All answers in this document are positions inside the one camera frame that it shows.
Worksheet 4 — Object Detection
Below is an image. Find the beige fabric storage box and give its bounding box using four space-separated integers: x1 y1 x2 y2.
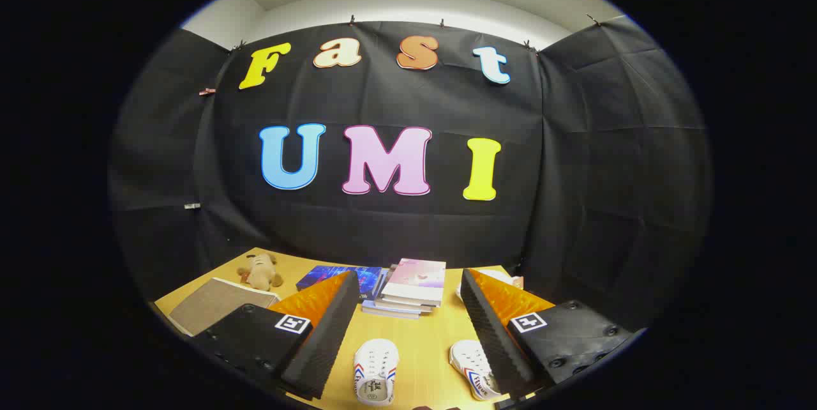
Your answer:
169 277 281 337

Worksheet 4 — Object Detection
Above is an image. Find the white plush toy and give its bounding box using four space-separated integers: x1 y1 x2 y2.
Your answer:
456 268 524 299

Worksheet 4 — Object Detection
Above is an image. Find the pink cover book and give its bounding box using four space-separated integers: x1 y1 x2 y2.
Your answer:
383 259 446 307

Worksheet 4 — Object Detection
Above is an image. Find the light blue book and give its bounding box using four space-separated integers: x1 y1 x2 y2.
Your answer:
362 299 422 320

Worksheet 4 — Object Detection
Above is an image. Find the dark blue book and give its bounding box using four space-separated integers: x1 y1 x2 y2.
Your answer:
296 264 382 301

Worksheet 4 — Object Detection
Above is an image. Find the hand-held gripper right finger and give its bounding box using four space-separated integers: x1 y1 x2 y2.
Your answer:
460 268 639 403

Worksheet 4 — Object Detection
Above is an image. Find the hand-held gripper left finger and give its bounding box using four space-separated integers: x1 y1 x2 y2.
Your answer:
190 270 361 400

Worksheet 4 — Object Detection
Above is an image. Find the grey book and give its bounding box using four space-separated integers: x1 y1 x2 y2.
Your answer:
373 270 441 315

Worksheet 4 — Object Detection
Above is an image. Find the white canvas shoe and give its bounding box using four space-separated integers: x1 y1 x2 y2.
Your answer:
449 340 502 402
353 338 400 406

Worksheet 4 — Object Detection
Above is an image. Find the brown plush dog toy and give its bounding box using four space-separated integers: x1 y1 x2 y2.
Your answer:
237 253 283 291

